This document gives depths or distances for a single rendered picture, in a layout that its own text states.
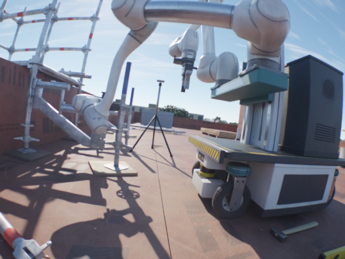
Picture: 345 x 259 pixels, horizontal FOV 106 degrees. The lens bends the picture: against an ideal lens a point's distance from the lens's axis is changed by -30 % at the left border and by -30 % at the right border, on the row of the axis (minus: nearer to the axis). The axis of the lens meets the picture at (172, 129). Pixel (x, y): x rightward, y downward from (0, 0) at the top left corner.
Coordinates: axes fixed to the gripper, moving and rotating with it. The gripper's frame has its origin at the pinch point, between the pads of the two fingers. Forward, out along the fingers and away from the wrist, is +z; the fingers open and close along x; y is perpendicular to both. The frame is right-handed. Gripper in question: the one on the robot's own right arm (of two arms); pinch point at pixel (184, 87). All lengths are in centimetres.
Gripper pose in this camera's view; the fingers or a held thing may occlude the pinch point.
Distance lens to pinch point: 112.7
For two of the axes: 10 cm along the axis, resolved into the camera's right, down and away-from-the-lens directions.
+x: -0.9, -0.6, 9.9
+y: 9.9, 1.3, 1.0
